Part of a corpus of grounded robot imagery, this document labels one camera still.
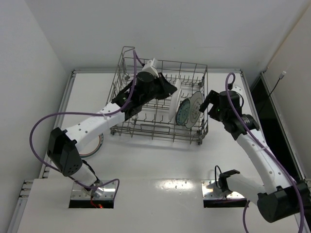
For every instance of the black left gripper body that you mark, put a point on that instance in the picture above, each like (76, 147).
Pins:
(160, 85)

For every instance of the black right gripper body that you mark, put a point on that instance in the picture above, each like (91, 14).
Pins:
(212, 99)

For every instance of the white plate teal rim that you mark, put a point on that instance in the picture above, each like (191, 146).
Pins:
(92, 148)
(195, 102)

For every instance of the white plate green red rim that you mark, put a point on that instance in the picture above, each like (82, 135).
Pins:
(174, 100)

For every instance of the blue floral green plate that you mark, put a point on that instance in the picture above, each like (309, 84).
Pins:
(182, 113)

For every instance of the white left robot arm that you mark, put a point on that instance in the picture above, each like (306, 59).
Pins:
(64, 145)

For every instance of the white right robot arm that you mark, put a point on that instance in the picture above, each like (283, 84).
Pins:
(279, 196)

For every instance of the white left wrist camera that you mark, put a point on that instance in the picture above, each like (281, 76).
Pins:
(150, 67)

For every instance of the grey wire dish rack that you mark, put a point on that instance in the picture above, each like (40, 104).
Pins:
(152, 121)

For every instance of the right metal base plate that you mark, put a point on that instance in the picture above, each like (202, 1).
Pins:
(211, 192)

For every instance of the metal base plate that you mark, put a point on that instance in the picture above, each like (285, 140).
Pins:
(211, 192)
(105, 192)

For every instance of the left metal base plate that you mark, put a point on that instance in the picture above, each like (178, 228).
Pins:
(105, 192)

